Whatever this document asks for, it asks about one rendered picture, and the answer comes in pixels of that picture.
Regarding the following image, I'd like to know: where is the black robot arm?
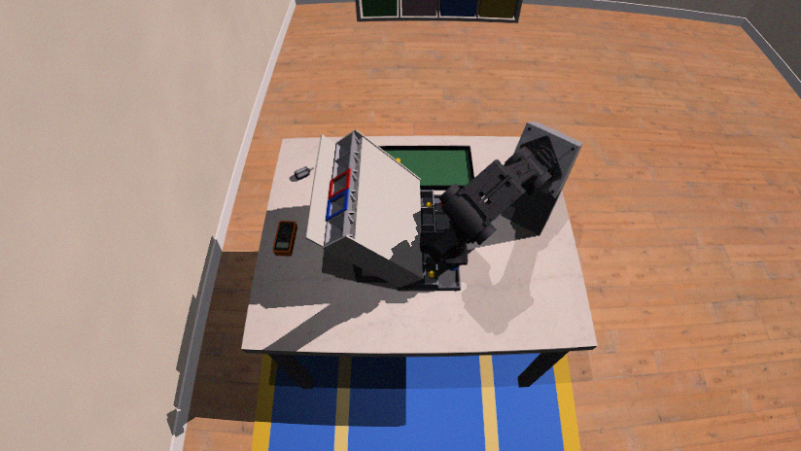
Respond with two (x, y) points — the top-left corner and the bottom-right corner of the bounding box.
(420, 136), (562, 262)

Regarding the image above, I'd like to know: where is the red square band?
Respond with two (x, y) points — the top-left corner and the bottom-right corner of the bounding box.
(328, 168), (351, 199)

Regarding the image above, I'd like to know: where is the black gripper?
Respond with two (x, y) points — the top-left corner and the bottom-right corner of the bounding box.
(444, 243), (468, 268)

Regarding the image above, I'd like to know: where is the blue square band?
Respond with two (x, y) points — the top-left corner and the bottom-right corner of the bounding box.
(326, 189), (349, 221)

